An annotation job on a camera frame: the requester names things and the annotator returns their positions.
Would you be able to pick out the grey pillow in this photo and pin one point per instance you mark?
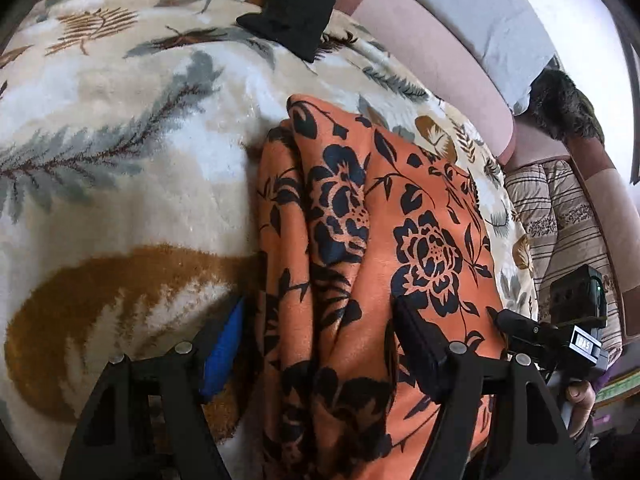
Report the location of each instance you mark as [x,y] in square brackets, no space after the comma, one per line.
[480,15]

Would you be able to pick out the pink padded headboard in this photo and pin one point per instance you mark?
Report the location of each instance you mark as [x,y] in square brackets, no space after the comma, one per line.
[440,55]

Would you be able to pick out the brown furry cushion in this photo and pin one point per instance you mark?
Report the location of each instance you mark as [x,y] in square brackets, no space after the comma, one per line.
[562,105]

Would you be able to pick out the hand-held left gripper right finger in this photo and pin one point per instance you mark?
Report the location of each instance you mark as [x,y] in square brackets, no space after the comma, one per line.
[425,350]

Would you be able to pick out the person's right hand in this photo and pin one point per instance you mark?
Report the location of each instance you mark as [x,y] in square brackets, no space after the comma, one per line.
[580,405]

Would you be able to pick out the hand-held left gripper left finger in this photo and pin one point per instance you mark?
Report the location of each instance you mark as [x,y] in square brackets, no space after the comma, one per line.
[222,350]

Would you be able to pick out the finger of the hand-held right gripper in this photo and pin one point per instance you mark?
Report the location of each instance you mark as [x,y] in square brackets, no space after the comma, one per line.
[517,327]

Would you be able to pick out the striped pillow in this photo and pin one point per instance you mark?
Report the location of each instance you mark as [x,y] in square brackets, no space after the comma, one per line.
[555,220]

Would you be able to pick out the orange black floral garment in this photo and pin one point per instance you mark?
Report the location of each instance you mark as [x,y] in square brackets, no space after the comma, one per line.
[380,270]

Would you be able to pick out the leaf print fleece blanket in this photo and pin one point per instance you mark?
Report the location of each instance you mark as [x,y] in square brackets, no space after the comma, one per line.
[140,160]

